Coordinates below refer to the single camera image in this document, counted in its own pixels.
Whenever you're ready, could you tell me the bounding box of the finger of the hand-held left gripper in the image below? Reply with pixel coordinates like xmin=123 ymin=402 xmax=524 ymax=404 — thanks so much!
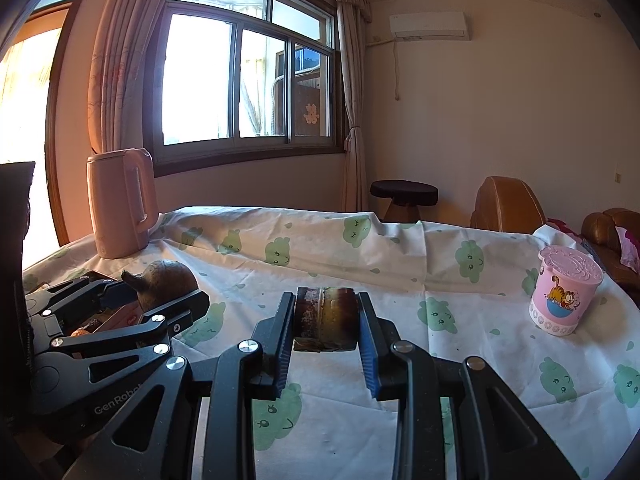
xmin=51 ymin=289 xmax=212 ymax=357
xmin=26 ymin=275 xmax=140 ymax=322

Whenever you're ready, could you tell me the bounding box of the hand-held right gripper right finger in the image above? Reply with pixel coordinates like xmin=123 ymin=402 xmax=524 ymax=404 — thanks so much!
xmin=357 ymin=292 xmax=581 ymax=480

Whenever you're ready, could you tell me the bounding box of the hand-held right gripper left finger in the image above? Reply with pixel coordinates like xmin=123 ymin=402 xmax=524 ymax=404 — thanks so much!
xmin=65 ymin=291 xmax=297 ymax=480

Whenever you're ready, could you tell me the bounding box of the brown round fruit with stem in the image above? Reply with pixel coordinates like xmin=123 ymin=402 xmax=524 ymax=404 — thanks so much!
xmin=120 ymin=259 xmax=199 ymax=313

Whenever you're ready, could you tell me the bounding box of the dark upright panel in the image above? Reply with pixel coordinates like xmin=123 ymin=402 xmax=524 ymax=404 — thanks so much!
xmin=0 ymin=161 xmax=37 ymax=411

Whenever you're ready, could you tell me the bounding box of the pink electric kettle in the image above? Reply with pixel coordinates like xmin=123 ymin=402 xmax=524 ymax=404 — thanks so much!
xmin=86 ymin=148 xmax=160 ymax=260

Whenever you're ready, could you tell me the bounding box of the white tablecloth with green clouds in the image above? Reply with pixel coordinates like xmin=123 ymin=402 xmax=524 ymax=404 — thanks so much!
xmin=22 ymin=205 xmax=640 ymax=480

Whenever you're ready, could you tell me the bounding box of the dark round stool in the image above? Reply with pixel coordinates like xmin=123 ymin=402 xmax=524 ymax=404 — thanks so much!
xmin=370 ymin=180 xmax=439 ymax=223

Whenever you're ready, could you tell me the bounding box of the pink cartoon cup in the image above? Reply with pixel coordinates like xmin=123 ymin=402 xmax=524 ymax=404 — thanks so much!
xmin=529 ymin=245 xmax=605 ymax=337

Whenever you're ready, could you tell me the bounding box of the brown leather chair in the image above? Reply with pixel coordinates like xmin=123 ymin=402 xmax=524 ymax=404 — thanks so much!
xmin=470 ymin=176 xmax=548 ymax=235

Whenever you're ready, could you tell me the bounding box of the balcony door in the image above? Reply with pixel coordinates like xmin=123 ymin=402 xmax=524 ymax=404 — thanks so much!
xmin=0 ymin=5 xmax=71 ymax=266

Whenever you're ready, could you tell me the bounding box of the pink curtain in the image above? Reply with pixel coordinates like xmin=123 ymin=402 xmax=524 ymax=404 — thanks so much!
xmin=87 ymin=0 xmax=183 ymax=156

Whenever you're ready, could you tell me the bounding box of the sliding window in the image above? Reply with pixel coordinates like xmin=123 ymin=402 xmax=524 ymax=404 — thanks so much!
xmin=145 ymin=0 xmax=346 ymax=176

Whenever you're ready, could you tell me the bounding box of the beige curtain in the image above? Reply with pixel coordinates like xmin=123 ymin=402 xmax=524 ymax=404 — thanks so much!
xmin=336 ymin=2 xmax=373 ymax=213

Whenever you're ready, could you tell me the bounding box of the brown leather sofa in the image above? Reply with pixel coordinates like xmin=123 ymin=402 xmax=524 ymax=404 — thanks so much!
xmin=580 ymin=207 xmax=640 ymax=306

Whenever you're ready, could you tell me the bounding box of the floral cushion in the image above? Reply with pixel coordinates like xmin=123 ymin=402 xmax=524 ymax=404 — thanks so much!
xmin=615 ymin=226 xmax=640 ymax=273

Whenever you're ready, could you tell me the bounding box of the white air conditioner pipe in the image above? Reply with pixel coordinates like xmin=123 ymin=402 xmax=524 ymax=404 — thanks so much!
xmin=392 ymin=40 xmax=402 ymax=103

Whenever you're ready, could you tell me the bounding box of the white air conditioner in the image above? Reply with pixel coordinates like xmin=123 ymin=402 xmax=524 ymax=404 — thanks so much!
xmin=389 ymin=12 xmax=472 ymax=42

